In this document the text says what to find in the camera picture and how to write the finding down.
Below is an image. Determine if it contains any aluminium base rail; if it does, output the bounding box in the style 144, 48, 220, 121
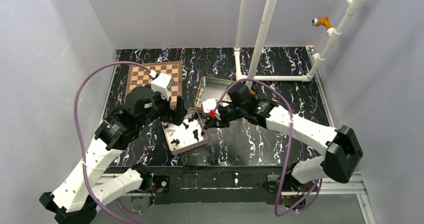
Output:
90, 168, 376, 224

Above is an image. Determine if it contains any wooden chess board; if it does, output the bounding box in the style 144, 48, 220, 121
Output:
124, 60, 183, 108

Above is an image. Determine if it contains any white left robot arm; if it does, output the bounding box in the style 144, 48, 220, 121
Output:
39, 84, 187, 224

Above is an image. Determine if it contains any gold-rimmed tin tray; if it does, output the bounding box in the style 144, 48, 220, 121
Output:
194, 76, 235, 114

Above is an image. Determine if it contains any white PVC pipe frame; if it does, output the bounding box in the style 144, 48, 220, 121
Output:
233, 0, 365, 82

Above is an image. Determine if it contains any black chess queen piece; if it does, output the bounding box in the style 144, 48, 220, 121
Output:
182, 122, 190, 130

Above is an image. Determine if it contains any pink-rimmed silver tin tray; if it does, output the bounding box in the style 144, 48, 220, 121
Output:
162, 108, 208, 155

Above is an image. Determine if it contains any orange pipe clip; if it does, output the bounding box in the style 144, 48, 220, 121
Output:
311, 16, 332, 30

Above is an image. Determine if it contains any black chess bishop piece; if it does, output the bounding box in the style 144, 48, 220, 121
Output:
192, 129, 200, 142

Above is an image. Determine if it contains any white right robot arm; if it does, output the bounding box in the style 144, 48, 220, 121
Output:
201, 82, 364, 188

